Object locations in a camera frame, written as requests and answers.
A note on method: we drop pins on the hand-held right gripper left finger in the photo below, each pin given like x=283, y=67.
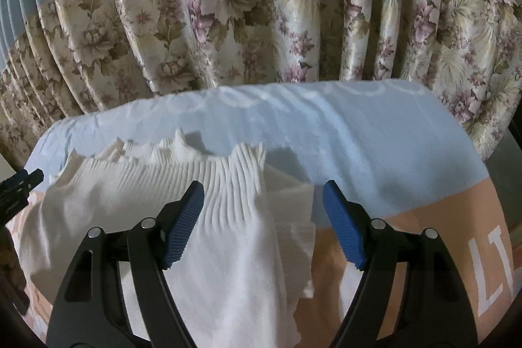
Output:
x=183, y=227

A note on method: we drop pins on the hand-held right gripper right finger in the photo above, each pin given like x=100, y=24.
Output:
x=344, y=227

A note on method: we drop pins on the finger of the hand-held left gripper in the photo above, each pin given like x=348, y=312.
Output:
x=24, y=179
x=12, y=207

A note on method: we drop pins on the white knit sweater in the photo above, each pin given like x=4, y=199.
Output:
x=228, y=250

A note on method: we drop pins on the peach printed bed sheet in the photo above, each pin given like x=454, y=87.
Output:
x=367, y=152

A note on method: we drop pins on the blue floral curtain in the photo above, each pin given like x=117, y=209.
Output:
x=253, y=5

